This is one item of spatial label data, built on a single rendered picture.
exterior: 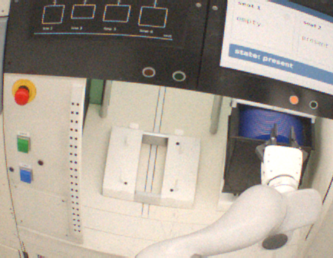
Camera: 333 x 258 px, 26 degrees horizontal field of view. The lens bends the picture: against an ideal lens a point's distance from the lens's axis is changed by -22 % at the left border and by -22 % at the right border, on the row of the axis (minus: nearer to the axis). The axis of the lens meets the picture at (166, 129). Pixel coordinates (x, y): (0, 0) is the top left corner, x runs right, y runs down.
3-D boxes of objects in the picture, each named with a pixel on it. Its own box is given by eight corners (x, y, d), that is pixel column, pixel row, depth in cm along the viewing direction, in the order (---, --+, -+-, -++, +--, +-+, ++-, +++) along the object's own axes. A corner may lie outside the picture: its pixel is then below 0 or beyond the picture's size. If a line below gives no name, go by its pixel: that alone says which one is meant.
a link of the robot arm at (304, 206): (318, 175, 131) (323, 187, 160) (239, 193, 134) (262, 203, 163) (317, 221, 129) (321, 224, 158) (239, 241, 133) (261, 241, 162)
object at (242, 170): (211, 203, 199) (235, 102, 177) (218, 141, 213) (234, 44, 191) (296, 206, 199) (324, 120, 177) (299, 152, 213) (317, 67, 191)
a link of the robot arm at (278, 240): (299, 180, 158) (261, 189, 160) (295, 226, 149) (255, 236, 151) (301, 204, 164) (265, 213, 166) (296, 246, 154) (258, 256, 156)
